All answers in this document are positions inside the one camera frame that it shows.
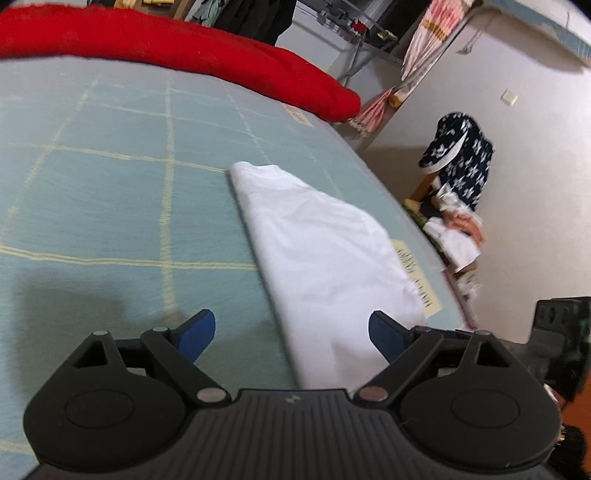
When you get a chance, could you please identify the navy star-printed garment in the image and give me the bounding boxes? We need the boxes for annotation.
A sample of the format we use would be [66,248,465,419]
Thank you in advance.
[418,111,495,213]

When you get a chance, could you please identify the dark hanging clothes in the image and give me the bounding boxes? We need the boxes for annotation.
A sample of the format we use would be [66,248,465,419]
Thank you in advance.
[215,0,296,47]

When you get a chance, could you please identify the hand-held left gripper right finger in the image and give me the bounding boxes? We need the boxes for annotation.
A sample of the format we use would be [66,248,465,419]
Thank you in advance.
[355,311,515,409]

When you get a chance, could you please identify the light green hanging garment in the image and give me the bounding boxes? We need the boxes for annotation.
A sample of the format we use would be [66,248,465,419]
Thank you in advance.
[191,0,227,26]

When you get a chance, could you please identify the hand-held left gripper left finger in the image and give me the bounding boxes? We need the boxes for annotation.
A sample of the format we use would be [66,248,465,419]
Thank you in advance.
[67,309,230,408]

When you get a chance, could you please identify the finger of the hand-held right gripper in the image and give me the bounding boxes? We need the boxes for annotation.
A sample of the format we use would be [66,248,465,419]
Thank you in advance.
[410,325,467,339]

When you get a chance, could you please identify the red blanket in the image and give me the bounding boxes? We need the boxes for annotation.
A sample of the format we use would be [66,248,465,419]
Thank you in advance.
[0,4,362,123]

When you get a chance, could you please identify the light green checked bed sheet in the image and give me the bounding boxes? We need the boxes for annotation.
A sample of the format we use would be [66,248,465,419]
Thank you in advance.
[0,55,468,480]

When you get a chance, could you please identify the grey metal drying rack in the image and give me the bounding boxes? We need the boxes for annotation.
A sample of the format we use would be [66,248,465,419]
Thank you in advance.
[314,0,407,88]

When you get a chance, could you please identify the yellow hanging clothes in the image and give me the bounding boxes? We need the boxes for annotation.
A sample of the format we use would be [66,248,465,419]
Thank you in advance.
[113,0,176,10]

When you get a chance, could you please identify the white printed t-shirt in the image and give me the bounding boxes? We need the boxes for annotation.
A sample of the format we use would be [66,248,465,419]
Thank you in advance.
[229,161,428,393]

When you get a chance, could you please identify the pink white curtain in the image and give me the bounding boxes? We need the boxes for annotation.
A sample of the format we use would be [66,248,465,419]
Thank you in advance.
[346,0,476,139]

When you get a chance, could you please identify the wooden chair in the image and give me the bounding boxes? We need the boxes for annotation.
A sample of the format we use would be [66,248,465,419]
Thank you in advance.
[406,178,435,206]

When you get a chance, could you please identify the pile of light clothes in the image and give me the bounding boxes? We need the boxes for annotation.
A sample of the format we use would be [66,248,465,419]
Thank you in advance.
[425,191,485,278]

